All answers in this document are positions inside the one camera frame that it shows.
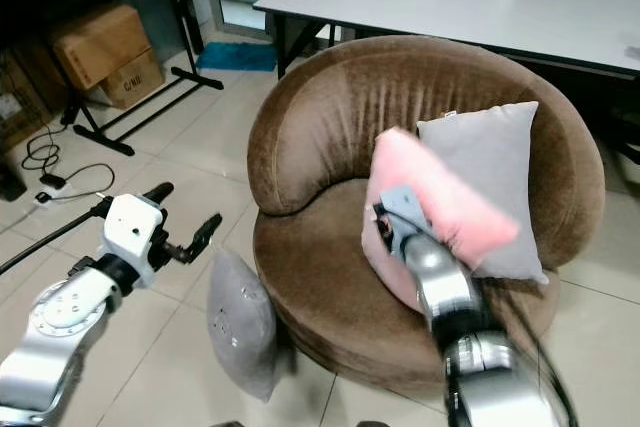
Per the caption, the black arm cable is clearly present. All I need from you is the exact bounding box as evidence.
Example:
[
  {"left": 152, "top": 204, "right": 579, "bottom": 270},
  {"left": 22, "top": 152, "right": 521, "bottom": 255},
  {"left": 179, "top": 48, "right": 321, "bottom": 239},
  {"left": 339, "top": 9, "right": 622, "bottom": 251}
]
[
  {"left": 485, "top": 282, "right": 581, "bottom": 427},
  {"left": 0, "top": 202, "right": 106, "bottom": 276}
]

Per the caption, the plain brown cardboard box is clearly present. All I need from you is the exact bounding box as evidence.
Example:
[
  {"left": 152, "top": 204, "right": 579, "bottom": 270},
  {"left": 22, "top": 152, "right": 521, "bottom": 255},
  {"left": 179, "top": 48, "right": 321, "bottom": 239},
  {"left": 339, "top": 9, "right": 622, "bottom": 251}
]
[{"left": 50, "top": 4, "right": 153, "bottom": 91}]

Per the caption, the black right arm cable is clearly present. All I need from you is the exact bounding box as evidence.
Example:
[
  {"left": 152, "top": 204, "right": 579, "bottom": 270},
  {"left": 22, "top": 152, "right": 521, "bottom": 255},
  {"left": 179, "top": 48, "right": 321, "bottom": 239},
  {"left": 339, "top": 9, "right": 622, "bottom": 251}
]
[{"left": 485, "top": 282, "right": 581, "bottom": 427}]

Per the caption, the printed brown cardboard box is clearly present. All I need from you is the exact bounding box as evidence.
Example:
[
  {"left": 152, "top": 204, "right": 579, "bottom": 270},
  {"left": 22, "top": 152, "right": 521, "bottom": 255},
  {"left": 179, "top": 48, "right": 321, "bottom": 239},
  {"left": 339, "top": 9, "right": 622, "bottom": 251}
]
[{"left": 90, "top": 47, "right": 167, "bottom": 111}]

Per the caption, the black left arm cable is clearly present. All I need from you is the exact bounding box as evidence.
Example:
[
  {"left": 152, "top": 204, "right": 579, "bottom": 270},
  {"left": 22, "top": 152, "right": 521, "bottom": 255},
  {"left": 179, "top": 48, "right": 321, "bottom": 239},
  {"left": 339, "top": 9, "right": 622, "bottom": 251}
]
[{"left": 0, "top": 202, "right": 106, "bottom": 276}]

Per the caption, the labelled brown cardboard box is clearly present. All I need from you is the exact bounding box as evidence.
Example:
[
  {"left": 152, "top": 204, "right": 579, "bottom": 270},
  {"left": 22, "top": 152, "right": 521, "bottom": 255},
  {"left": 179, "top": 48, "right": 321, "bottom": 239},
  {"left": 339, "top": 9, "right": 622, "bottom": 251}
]
[{"left": 0, "top": 57, "right": 53, "bottom": 153}]

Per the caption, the brown round velvet sofa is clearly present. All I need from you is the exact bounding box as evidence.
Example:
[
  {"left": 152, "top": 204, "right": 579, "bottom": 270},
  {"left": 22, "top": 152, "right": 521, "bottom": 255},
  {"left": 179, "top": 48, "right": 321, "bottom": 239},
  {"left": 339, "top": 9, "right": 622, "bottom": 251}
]
[{"left": 246, "top": 34, "right": 606, "bottom": 395}]

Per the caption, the dark grey patterned pillow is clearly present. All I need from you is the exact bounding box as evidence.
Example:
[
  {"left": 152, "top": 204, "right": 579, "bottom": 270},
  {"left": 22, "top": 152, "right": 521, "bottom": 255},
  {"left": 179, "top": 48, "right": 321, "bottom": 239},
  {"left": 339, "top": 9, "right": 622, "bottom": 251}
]
[{"left": 206, "top": 247, "right": 279, "bottom": 404}]

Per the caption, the black metal shelf rack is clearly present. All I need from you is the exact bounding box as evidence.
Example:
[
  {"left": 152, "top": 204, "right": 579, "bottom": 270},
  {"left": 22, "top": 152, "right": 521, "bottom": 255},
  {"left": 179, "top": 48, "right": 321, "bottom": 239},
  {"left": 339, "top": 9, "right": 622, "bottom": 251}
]
[{"left": 0, "top": 0, "right": 223, "bottom": 158}]

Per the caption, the pink square pillow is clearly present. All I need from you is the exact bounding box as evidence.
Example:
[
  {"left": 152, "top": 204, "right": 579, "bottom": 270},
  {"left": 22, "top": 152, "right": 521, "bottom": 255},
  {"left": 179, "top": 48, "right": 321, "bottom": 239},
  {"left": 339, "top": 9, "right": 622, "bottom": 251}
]
[{"left": 362, "top": 127, "right": 523, "bottom": 313}]

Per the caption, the blue floor mat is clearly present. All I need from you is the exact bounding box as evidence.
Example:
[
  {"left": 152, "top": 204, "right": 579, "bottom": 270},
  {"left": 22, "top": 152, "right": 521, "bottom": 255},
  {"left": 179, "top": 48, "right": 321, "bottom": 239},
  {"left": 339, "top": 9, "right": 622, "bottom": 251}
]
[{"left": 198, "top": 42, "right": 279, "bottom": 73}]

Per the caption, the black floor cable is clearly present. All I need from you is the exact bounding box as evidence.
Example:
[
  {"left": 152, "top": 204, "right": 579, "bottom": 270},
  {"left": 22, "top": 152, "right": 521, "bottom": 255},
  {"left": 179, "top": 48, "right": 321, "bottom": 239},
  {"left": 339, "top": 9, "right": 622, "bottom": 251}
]
[{"left": 22, "top": 97, "right": 117, "bottom": 206}]

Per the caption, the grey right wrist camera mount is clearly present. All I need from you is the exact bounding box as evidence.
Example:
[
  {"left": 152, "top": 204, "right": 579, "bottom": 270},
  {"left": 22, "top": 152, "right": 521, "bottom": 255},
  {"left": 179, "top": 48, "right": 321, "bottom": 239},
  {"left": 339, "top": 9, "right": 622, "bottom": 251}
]
[{"left": 380, "top": 185, "right": 436, "bottom": 243}]

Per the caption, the light grey square pillow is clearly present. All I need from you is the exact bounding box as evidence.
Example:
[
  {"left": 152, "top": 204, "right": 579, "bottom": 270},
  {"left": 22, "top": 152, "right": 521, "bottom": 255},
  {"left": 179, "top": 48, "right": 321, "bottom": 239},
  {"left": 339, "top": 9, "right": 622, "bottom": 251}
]
[{"left": 417, "top": 100, "right": 551, "bottom": 284}]

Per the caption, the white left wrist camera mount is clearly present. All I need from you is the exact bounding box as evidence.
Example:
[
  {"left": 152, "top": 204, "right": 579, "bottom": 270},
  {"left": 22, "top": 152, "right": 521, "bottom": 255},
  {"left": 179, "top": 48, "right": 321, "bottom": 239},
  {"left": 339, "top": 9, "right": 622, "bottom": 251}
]
[{"left": 105, "top": 194, "right": 169, "bottom": 273}]

